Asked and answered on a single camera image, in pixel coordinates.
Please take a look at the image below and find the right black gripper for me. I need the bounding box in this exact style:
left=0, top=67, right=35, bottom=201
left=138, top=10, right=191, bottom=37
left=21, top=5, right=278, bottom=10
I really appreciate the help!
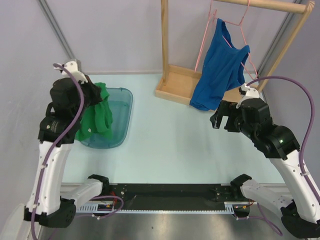
left=209, top=99, right=257, bottom=140

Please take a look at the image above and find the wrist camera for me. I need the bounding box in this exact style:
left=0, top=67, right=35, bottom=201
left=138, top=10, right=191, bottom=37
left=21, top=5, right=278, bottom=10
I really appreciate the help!
left=62, top=59, right=88, bottom=84
left=236, top=83, right=260, bottom=109

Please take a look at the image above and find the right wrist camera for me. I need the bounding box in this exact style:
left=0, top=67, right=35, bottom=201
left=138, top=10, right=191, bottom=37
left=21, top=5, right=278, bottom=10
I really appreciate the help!
left=236, top=83, right=260, bottom=109

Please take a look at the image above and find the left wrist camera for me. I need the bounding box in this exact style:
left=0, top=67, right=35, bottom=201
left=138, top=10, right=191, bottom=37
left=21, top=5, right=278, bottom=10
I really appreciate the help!
left=62, top=59, right=88, bottom=84

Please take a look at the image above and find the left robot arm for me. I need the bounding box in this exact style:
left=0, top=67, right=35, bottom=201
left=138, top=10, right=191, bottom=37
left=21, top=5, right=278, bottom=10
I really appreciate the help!
left=24, top=77, right=111, bottom=228

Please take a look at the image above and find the green tank top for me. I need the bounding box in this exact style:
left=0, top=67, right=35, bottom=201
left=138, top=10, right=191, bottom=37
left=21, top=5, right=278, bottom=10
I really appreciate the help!
left=75, top=82, right=113, bottom=142

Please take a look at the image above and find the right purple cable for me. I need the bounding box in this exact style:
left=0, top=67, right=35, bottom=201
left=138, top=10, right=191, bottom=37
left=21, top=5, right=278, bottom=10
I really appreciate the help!
left=246, top=76, right=320, bottom=201

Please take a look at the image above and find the purple cable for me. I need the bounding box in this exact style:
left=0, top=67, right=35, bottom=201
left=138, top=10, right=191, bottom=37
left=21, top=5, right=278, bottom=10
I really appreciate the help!
left=29, top=63, right=86, bottom=240
left=246, top=76, right=320, bottom=201

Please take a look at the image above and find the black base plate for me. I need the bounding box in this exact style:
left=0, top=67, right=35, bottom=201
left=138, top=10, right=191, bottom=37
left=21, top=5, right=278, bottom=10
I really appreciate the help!
left=100, top=183, right=252, bottom=211

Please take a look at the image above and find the teal plastic bin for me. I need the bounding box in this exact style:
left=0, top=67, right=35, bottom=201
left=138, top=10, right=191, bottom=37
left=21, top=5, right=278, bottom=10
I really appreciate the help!
left=81, top=87, right=133, bottom=149

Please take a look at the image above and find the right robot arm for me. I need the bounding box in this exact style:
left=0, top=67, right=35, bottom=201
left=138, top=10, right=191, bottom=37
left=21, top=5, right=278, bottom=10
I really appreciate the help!
left=210, top=98, right=320, bottom=239

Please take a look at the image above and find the wooden clothes rack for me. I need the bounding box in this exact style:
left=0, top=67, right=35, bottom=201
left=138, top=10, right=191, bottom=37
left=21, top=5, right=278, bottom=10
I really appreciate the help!
left=155, top=0, right=315, bottom=105

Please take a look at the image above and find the white cable duct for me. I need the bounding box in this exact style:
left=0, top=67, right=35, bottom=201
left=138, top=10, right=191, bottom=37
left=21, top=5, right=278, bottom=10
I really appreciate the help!
left=74, top=201, right=241, bottom=215

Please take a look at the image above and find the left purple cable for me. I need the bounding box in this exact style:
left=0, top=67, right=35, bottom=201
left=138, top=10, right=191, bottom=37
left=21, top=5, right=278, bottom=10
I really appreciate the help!
left=29, top=63, right=86, bottom=240

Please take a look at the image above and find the pink wire hanger with blue top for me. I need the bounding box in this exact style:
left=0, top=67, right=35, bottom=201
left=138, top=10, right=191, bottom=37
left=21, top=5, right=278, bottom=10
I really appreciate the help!
left=217, top=0, right=259, bottom=81

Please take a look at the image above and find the aluminium frame post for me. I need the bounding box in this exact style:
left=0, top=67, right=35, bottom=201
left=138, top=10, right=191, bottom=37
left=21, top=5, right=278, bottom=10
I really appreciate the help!
left=37, top=0, right=76, bottom=59

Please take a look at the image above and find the blue tank top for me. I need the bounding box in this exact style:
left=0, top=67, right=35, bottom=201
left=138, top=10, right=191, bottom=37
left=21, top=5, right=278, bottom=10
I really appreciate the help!
left=189, top=18, right=251, bottom=111

